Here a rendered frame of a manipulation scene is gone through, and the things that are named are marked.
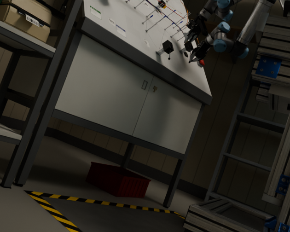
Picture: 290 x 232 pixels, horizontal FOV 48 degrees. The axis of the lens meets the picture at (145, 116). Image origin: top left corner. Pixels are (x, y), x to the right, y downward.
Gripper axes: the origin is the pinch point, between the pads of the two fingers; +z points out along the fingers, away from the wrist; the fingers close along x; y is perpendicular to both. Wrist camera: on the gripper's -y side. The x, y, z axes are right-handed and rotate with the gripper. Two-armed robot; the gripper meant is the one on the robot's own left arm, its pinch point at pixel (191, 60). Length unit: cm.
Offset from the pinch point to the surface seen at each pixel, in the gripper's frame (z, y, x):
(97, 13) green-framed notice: -23, -50, 59
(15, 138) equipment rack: 4, -119, 49
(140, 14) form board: -8.5, -8.1, 45.8
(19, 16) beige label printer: -26, -87, 79
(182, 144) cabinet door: 34, -35, -32
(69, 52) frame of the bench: -14, -75, 57
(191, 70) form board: 7.3, 1.8, -5.1
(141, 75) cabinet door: -1.3, -43.2, 21.9
